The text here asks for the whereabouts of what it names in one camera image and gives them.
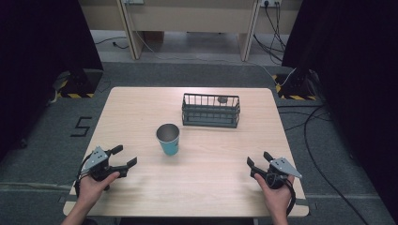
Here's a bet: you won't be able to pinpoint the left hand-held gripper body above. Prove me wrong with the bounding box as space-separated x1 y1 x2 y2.
80 145 124 183

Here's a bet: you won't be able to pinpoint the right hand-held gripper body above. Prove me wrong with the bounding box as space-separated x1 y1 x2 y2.
262 157 303 190

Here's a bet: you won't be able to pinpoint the person's right hand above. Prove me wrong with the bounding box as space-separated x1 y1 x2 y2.
253 172 296 217

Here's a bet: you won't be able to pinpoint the person's left hand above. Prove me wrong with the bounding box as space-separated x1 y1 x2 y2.
75 171 121 204

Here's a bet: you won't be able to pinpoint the teal paper cup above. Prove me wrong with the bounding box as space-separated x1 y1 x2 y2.
156 123 181 157

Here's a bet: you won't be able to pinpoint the striped black stand base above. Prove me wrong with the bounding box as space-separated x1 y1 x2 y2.
270 69 318 102
55 68 104 99

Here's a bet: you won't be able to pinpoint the black curtain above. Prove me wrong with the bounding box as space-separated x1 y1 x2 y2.
0 0 104 161
281 0 398 218

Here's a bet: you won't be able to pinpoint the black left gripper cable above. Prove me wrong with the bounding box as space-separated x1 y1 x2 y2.
73 154 95 199

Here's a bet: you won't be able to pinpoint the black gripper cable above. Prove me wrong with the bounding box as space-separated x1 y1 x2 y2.
284 178 298 218
73 154 95 199

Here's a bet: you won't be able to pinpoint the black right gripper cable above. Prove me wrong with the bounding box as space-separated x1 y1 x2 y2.
284 178 298 218

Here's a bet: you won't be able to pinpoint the long black floor cable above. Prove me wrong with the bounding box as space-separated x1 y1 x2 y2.
302 104 371 225

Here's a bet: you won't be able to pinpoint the thin black floor cables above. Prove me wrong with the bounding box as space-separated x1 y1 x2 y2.
277 104 332 132

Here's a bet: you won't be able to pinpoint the black wire basket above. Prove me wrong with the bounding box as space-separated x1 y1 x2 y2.
181 93 241 129

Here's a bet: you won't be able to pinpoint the short black floor cable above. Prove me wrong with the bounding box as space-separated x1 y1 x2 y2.
94 37 130 51

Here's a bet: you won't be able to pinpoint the bundle of black hanging cables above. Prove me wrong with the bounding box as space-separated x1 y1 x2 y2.
253 3 287 67

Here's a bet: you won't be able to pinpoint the white wall socket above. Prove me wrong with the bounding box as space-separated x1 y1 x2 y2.
259 0 283 8

